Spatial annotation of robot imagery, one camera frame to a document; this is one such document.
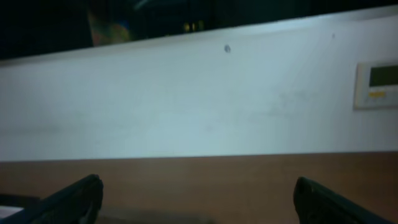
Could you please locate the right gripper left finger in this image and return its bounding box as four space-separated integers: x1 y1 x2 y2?
1 174 104 224

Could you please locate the pale green plate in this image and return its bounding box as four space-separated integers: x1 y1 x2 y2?
0 205 23 219

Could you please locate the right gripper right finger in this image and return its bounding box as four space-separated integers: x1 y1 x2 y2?
294 177 392 224

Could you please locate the white wall control panel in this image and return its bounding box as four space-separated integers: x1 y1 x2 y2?
353 59 397 110

